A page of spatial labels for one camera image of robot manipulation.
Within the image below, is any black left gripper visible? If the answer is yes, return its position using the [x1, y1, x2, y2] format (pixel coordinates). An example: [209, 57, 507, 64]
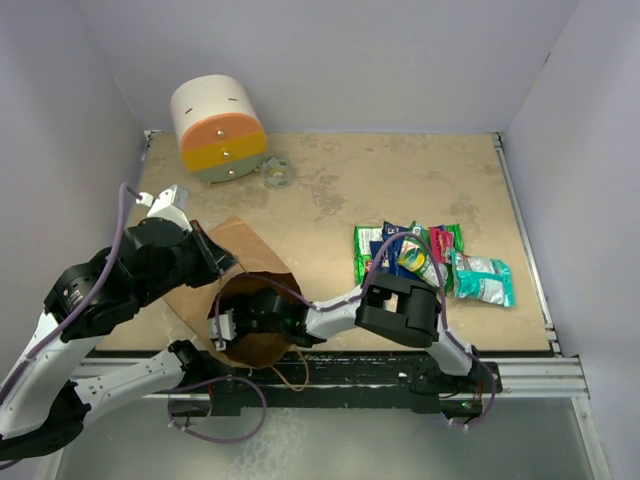
[140, 218, 240, 306]

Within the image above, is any brown paper bag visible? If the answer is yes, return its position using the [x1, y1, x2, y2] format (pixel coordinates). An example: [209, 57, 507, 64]
[164, 217, 306, 369]

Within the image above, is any green white snack packet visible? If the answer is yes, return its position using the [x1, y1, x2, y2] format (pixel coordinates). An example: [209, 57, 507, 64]
[353, 221, 465, 283]

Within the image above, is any blue white chips bag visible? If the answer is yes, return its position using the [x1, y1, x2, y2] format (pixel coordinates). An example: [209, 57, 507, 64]
[369, 220, 416, 276]

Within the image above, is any pink red snack packet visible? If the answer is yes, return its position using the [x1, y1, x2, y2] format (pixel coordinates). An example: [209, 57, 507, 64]
[429, 227, 455, 263]

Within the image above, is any teal snack packet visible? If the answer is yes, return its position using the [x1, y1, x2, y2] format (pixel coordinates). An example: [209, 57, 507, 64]
[450, 250, 516, 308]

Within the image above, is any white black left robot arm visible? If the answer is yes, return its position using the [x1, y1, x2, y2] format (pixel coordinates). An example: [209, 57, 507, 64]
[1, 218, 237, 463]

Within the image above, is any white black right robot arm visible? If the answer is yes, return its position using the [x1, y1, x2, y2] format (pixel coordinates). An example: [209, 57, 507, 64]
[219, 273, 480, 391]

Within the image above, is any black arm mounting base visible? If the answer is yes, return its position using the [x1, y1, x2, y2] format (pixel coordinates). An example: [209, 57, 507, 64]
[169, 341, 503, 421]

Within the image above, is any clear tape roll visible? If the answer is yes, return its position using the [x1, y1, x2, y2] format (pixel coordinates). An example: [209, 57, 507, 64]
[260, 156, 293, 189]

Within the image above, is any white cylindrical mini drawer cabinet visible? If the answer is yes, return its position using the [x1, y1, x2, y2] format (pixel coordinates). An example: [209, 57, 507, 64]
[169, 75, 267, 184]

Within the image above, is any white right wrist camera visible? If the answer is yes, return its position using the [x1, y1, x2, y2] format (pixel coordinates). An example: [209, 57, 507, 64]
[208, 309, 236, 351]

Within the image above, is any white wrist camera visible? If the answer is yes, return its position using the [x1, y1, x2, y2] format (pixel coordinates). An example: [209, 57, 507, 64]
[135, 184, 192, 232]
[208, 309, 236, 351]

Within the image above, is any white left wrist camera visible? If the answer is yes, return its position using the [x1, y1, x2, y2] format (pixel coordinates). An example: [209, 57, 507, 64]
[135, 184, 192, 232]

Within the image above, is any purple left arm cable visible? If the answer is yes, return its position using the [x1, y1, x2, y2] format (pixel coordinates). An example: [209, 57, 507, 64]
[0, 182, 144, 401]

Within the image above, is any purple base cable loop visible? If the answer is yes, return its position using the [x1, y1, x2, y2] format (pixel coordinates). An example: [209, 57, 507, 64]
[167, 368, 271, 443]

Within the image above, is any aluminium frame rail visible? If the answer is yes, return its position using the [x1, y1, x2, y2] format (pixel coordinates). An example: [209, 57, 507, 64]
[74, 130, 591, 401]

